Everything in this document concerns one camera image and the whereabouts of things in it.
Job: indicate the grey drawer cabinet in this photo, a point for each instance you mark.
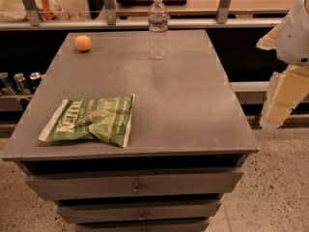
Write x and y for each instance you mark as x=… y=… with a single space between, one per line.
x=185 y=114

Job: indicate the green jalapeno chip bag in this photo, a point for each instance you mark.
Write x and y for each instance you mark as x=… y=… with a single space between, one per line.
x=107 y=120

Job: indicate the top grey drawer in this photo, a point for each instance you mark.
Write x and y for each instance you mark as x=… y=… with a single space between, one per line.
x=134 y=183

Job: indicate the metal shelf rail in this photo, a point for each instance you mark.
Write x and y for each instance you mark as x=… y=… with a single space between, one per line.
x=140 y=24

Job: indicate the clear plastic water bottle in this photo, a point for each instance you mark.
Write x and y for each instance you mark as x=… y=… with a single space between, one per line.
x=158 y=29

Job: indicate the right silver can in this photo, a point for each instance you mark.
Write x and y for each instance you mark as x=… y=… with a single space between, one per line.
x=35 y=78

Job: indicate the orange fruit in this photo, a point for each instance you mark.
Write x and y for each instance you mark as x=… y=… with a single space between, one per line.
x=83 y=43

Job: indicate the white orange bag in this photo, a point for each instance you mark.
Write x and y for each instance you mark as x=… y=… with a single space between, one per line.
x=20 y=10

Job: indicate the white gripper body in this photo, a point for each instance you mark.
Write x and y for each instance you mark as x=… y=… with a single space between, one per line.
x=294 y=38

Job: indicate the bottom grey drawer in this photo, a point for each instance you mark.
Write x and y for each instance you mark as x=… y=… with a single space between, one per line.
x=165 y=225

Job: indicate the left silver can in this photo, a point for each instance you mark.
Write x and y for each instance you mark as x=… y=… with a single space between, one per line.
x=8 y=85

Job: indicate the middle grey drawer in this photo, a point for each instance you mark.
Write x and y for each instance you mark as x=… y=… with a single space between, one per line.
x=202 y=208

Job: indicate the grey drawer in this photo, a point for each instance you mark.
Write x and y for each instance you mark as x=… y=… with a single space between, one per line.
x=165 y=225
x=202 y=208
x=134 y=183

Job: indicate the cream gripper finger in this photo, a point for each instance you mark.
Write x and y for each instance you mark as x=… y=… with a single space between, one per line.
x=269 y=40
x=285 y=91

